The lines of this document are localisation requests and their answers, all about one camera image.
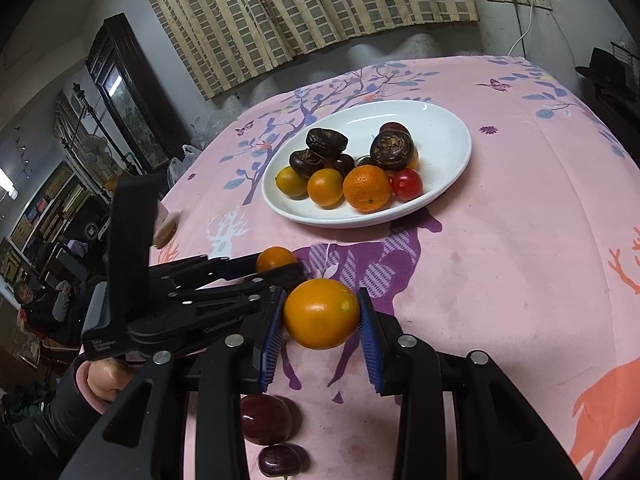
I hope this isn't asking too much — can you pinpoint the yellowish orange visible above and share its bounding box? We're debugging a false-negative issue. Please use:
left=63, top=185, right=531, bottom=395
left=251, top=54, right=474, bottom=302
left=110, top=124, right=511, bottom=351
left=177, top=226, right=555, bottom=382
left=275, top=166, right=309, bottom=199

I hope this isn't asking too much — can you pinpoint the red cherry tomato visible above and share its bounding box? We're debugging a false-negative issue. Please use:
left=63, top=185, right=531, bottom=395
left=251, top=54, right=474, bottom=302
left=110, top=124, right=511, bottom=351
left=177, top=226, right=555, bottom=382
left=391, top=168, right=424, bottom=202

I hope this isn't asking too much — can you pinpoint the brown water chestnut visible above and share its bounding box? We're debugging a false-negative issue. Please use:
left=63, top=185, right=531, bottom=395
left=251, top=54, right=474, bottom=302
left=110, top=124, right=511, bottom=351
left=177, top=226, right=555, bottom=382
left=289, top=149, right=328, bottom=179
left=370, top=131, right=415, bottom=171
left=306, top=128, right=349, bottom=154

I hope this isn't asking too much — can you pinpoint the large dark plum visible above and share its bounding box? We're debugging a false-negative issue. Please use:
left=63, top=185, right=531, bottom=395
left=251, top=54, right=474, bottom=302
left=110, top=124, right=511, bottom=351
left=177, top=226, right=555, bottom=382
left=241, top=394, right=295, bottom=446

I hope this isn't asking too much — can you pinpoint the dark wooden framed mirror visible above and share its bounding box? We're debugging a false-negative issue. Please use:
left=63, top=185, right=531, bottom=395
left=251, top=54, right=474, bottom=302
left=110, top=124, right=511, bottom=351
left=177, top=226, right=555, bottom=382
left=85, top=12, right=192, bottom=172

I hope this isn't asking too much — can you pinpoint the checked beige curtain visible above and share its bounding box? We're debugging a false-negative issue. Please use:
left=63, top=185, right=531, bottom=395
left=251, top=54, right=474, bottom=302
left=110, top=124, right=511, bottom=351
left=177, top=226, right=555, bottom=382
left=240, top=0, right=481, bottom=56
left=131, top=0, right=303, bottom=102

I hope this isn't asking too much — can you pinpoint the white oval plate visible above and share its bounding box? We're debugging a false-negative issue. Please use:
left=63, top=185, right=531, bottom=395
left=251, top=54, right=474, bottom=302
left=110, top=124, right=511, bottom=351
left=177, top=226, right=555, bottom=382
left=261, top=99, right=473, bottom=229

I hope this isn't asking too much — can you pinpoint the pink deer-print tablecloth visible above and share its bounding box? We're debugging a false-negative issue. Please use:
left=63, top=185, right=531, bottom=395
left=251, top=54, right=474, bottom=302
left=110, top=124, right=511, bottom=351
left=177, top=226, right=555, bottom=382
left=147, top=55, right=640, bottom=480

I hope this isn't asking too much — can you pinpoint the person's left forearm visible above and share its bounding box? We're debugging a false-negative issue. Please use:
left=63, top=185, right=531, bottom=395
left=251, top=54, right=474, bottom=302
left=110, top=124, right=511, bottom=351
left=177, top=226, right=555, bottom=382
left=10, top=352, right=103, bottom=463

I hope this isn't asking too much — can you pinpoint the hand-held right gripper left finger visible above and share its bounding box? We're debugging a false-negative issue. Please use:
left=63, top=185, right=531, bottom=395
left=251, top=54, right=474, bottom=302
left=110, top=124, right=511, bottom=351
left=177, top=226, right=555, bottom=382
left=59, top=287, right=287, bottom=480

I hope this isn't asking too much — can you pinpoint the white standing fan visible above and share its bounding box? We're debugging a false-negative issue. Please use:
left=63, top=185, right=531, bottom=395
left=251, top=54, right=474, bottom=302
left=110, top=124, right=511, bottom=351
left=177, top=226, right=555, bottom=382
left=80, top=134, right=115, bottom=167

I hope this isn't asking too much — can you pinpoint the white power cable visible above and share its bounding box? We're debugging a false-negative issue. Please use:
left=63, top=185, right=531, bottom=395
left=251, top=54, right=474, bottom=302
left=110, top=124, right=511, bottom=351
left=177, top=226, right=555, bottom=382
left=507, top=0, right=533, bottom=57

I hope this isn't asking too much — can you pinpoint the rough-skinned orange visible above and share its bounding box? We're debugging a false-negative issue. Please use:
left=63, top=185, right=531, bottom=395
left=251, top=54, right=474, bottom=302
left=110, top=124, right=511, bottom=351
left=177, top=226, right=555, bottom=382
left=343, top=164, right=392, bottom=212

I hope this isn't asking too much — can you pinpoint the dark cherry with stem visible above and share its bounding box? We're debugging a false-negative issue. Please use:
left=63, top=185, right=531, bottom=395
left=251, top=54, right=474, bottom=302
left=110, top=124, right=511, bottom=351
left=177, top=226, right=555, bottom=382
left=258, top=445, right=304, bottom=479

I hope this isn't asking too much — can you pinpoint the black hat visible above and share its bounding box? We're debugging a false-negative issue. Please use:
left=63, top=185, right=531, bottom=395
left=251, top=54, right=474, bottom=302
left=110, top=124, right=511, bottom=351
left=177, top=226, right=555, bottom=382
left=575, top=47, right=637, bottom=87

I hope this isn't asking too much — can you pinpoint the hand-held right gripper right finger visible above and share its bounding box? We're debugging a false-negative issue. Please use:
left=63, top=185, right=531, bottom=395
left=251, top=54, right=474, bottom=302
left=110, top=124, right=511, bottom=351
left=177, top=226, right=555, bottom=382
left=356, top=287, right=583, bottom=480

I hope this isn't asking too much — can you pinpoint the clear plastic bag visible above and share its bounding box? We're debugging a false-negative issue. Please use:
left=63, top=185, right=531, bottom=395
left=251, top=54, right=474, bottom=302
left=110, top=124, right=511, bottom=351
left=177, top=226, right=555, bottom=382
left=167, top=144, right=203, bottom=183

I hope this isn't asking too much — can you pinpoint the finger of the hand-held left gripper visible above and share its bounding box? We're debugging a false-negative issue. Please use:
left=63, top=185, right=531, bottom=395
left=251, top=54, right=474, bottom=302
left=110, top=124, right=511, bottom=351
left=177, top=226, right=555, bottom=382
left=170, top=264, right=307, bottom=313
left=147, top=254, right=263, bottom=287

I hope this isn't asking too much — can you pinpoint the person's left hand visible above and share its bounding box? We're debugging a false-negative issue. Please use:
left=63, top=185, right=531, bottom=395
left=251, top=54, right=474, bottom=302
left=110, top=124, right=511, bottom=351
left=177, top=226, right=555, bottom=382
left=86, top=357, right=137, bottom=402

